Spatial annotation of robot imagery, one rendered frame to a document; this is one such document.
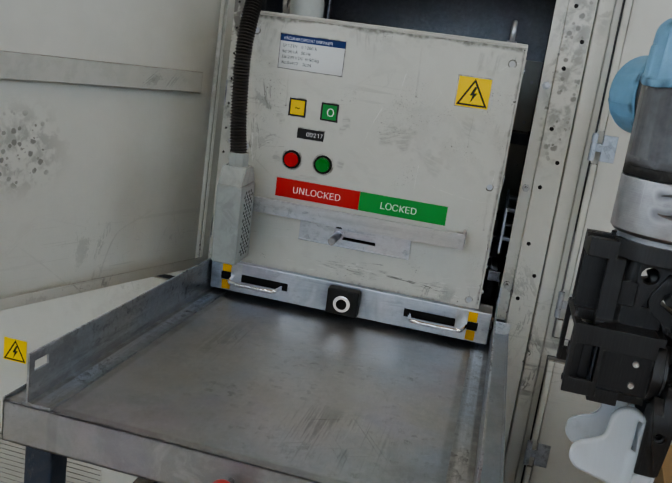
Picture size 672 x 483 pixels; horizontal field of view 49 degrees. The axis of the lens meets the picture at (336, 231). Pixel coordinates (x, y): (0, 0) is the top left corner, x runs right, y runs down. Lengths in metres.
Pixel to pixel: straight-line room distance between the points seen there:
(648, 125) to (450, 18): 1.71
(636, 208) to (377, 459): 0.52
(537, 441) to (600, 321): 1.02
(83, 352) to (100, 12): 0.57
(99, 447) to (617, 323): 0.65
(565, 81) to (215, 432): 0.88
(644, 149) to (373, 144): 0.83
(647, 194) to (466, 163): 0.79
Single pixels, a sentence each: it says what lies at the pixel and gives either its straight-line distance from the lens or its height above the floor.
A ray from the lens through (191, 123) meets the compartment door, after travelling 1.52.
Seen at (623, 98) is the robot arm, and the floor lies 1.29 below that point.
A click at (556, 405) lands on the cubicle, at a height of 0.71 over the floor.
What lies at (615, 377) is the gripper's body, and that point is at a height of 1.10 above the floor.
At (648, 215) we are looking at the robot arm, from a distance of 0.54.
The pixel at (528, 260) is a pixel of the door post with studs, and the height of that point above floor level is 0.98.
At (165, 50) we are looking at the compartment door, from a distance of 1.45.
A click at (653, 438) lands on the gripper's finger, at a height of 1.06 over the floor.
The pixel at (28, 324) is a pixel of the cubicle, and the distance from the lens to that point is 1.84.
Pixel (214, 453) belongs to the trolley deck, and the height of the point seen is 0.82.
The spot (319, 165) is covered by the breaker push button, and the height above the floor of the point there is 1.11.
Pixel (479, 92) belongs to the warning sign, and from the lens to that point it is 1.29.
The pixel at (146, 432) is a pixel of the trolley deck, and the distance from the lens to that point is 0.95.
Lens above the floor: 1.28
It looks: 12 degrees down
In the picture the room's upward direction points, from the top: 8 degrees clockwise
